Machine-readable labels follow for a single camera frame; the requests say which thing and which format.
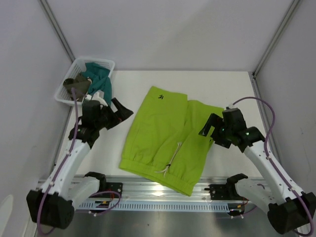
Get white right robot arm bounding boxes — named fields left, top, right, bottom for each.
left=199, top=108, right=316, bottom=235

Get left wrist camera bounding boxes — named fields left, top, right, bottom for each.
left=83, top=90, right=108, bottom=106

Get aluminium mounting rail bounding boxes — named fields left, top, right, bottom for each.
left=33, top=175, right=267, bottom=201

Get right aluminium corner post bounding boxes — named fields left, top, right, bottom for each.
left=252, top=0, right=303, bottom=79

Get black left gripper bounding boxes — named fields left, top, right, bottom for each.
left=95, top=98, right=132, bottom=130

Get white plastic basket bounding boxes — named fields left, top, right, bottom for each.
left=54, top=56, right=115, bottom=106

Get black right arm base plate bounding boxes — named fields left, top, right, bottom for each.
left=204, top=184, right=243, bottom=200

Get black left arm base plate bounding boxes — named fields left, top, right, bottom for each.
left=98, top=182, right=123, bottom=198

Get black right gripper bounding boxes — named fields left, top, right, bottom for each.
left=198, top=114, right=233, bottom=149

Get olive brown shorts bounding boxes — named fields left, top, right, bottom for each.
left=63, top=73, right=92, bottom=101

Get lime green shorts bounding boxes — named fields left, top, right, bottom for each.
left=119, top=86, right=224, bottom=196

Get teal shorts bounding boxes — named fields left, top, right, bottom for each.
left=82, top=62, right=112, bottom=105

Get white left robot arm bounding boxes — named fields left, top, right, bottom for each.
left=26, top=98, right=133, bottom=229

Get left aluminium corner post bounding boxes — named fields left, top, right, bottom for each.
left=38, top=0, right=76, bottom=62

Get slotted grey cable duct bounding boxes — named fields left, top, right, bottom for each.
left=78, top=200, right=230, bottom=213

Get aluminium corner post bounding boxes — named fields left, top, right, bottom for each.
left=38, top=0, right=76, bottom=62
left=252, top=0, right=303, bottom=79

